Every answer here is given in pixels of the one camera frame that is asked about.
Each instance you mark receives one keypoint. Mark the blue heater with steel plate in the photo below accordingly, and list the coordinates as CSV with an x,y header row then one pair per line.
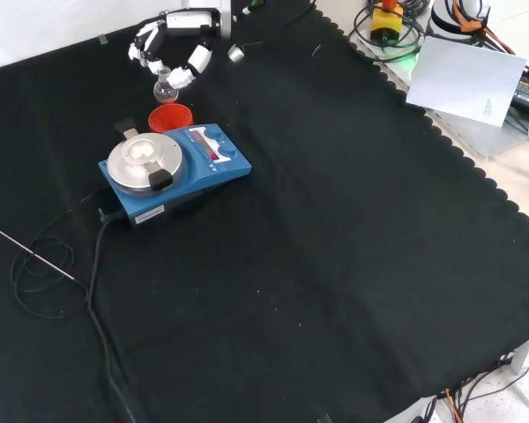
x,y
194,176

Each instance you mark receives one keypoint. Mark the grey tape strip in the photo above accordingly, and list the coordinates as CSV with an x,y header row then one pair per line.
x,y
103,39

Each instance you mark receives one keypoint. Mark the thin steel temperature probe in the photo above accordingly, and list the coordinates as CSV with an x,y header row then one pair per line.
x,y
31,252

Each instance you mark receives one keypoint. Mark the black scalloped bench cloth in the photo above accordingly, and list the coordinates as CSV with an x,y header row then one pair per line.
x,y
313,229

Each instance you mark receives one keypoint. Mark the clear round-bottom glass flask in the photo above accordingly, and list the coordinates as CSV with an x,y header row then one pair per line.
x,y
165,91

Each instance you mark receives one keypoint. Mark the pale rectangular board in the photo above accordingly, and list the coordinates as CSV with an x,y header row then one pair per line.
x,y
463,79

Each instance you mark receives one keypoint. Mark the white table leg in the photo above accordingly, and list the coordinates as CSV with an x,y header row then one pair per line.
x,y
526,352

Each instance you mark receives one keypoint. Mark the yellow stop button box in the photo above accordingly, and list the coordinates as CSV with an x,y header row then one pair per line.
x,y
385,24

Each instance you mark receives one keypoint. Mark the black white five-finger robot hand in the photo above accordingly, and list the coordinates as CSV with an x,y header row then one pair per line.
x,y
189,23

